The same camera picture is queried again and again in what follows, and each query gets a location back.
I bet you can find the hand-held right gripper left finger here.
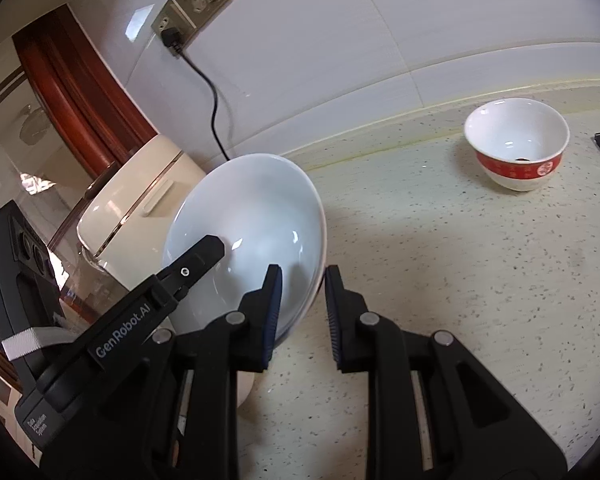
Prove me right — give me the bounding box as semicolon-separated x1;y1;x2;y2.
42;263;284;480

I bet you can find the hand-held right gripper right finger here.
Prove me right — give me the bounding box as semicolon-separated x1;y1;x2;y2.
324;264;569;480

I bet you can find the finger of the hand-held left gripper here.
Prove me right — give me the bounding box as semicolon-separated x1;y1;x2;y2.
155;234;226;302

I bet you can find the cream rice cooker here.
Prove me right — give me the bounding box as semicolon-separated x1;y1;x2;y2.
76;133;209;292

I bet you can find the glass door panel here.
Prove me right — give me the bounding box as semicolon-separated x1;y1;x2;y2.
0;74;131;321

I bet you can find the red banded white bowl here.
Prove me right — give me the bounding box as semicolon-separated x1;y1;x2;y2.
463;98;571;193

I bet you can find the black power cable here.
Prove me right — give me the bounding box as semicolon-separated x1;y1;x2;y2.
160;27;232;162

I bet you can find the brown wooden door frame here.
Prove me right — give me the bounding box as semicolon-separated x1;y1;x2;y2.
12;5;159;177

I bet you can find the beige wall socket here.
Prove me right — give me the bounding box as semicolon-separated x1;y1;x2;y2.
172;0;231;29
151;2;199;45

